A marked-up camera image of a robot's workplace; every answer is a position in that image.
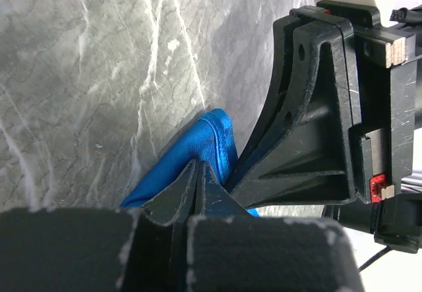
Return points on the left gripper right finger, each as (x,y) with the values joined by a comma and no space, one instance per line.
(230,250)

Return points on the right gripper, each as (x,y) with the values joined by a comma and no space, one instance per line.
(389,73)

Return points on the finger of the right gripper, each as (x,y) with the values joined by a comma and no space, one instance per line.
(296,120)

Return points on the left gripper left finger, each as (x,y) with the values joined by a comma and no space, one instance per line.
(91,249)

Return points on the blue cloth napkin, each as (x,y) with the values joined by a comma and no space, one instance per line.
(210,139)

